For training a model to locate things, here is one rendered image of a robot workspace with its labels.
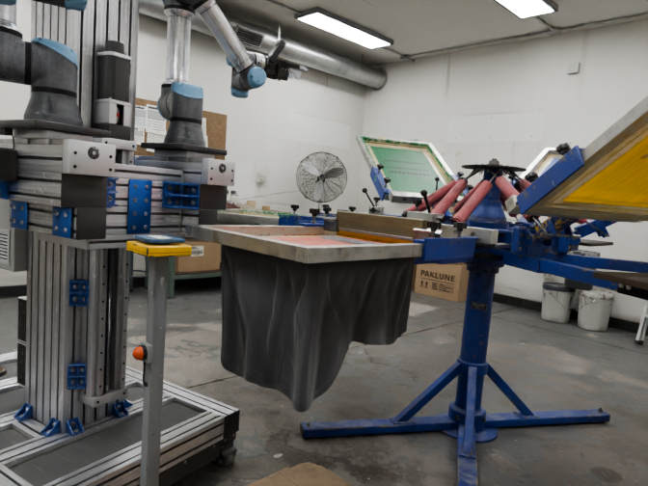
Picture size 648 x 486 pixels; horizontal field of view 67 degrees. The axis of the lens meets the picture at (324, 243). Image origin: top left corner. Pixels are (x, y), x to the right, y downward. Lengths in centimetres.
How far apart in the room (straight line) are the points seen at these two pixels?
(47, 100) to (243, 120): 458
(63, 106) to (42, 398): 105
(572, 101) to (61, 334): 528
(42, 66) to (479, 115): 540
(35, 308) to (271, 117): 470
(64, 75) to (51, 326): 86
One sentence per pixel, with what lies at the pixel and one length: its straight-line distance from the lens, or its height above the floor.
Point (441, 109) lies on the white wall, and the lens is 672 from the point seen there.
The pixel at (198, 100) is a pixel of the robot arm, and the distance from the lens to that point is 193.
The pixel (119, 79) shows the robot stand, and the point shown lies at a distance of 185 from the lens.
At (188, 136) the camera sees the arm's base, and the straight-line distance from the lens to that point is 189.
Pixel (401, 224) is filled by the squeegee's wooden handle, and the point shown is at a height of 104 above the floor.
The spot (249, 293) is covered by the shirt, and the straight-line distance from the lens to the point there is 153.
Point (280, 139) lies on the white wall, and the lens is 639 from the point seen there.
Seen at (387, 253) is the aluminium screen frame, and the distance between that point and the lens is 141.
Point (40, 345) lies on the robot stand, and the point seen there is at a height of 51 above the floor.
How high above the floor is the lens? 112
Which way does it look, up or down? 6 degrees down
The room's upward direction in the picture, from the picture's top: 4 degrees clockwise
